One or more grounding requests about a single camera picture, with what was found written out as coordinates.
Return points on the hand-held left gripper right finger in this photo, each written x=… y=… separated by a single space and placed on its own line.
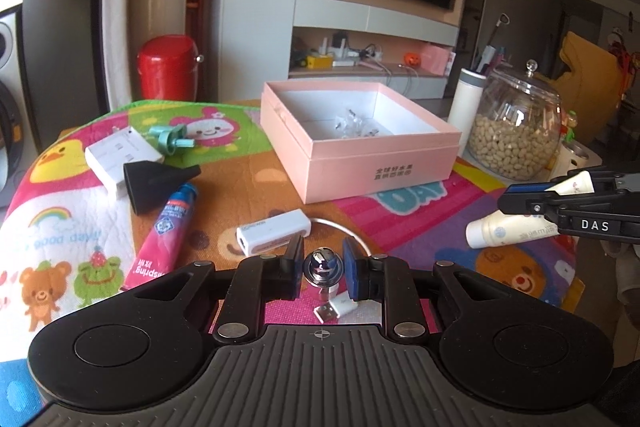
x=351 y=269

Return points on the orange pumpkin toy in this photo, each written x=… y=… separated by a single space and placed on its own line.
x=412 y=60

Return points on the small white USB plug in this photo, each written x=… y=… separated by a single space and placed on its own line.
x=332 y=309

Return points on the clear plastic pieces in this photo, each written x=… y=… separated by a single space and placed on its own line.
x=350 y=125

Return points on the white mug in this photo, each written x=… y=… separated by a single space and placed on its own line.
x=575 y=159

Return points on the white power strip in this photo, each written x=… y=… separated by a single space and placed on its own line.
x=370 y=54

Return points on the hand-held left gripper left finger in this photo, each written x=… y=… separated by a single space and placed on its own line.
x=296 y=264

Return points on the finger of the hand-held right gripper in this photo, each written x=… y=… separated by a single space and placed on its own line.
x=525 y=203
x=620 y=187

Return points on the person's right hand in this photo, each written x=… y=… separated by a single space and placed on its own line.
x=630 y=279

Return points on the white thermos bottle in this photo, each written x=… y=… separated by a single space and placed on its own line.
x=462 y=107

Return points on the white router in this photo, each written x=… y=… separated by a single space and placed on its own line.
x=342 y=54

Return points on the red trash bin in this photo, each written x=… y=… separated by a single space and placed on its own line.
x=165 y=72

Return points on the pink gift box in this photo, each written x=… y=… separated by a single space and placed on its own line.
x=437 y=59

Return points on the pink toothpaste tube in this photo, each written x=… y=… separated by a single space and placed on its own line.
x=160 y=237

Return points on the cartoon printed play mat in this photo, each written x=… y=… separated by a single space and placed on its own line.
x=75 y=232

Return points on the glass jar of beans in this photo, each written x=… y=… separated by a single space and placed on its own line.
x=510 y=142

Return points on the yellow box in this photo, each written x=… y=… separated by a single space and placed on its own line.
x=320 y=62

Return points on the white power adapter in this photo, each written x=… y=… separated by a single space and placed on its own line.
x=112 y=152

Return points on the black funnel nozzle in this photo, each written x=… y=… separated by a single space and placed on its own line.
x=150 y=183

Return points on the white cream tube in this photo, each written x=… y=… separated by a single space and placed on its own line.
x=492 y=230

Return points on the green and red toy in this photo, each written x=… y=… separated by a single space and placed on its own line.
x=570 y=127

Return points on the pink cardboard box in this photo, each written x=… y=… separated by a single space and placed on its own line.
x=350 y=177

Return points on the chrome metal knob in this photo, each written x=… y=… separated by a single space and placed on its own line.
x=324 y=265

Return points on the grey television cabinet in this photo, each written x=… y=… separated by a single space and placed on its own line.
x=330 y=14

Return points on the teal plastic nozzle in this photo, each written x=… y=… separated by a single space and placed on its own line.
x=167 y=138

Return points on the yellow cloth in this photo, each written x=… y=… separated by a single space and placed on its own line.
x=595 y=82

